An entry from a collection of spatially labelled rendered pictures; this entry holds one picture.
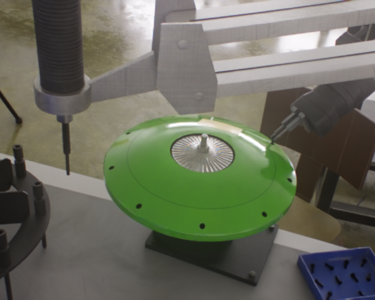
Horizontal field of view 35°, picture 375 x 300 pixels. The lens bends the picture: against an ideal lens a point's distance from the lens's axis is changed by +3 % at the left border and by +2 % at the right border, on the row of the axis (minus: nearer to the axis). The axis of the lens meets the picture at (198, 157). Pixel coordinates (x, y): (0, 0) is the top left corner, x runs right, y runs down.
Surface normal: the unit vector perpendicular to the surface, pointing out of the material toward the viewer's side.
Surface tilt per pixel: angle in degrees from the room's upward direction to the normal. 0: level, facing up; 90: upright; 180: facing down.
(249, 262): 0
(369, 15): 90
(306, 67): 9
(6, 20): 0
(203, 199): 17
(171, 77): 90
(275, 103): 90
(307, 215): 0
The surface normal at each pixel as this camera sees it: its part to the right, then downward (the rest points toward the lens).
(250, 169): 0.26, -0.73
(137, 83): 0.14, 0.61
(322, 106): -0.37, -0.55
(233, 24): -0.06, -0.79
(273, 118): -0.39, 0.52
